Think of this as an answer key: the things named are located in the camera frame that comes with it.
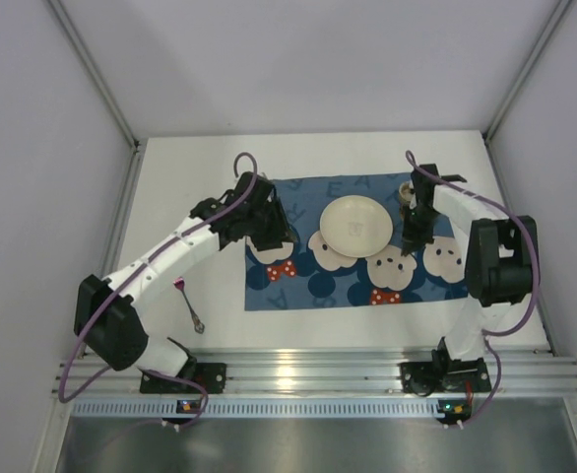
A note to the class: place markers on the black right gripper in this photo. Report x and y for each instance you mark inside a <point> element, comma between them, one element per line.
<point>416,223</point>

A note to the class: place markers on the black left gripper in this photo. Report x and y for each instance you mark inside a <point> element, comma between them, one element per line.
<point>273,226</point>

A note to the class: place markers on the small glass cup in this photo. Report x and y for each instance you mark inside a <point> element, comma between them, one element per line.
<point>406,194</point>

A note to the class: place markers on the cream round plate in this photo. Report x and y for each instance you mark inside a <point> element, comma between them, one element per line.
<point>356,226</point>

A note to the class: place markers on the blue cartoon mouse placemat cloth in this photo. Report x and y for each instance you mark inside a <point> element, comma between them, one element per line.
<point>308,274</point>

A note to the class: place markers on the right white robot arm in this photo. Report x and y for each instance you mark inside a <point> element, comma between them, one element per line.
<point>501,267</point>

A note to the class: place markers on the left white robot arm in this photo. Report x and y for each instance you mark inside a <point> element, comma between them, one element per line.
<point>109,310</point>

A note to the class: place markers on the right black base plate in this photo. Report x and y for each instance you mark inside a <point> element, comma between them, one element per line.
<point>426,378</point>

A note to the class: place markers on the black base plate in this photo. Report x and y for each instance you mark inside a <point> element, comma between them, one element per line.
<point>210,376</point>
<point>426,378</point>

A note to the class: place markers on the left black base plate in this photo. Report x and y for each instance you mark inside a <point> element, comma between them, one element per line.
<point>210,376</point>

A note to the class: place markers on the aluminium mounting rail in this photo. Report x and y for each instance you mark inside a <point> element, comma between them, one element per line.
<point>375,372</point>

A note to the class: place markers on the slotted grey cable duct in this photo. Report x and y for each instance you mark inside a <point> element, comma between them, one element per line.
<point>268,408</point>

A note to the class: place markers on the right aluminium frame post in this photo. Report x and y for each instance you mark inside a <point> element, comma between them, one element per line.
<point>534,54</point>

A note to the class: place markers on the aluminium frame post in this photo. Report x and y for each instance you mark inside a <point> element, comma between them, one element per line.
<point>81,50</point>
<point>534,54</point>

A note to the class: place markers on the left aluminium frame post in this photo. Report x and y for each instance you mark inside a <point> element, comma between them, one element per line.
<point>81,50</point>

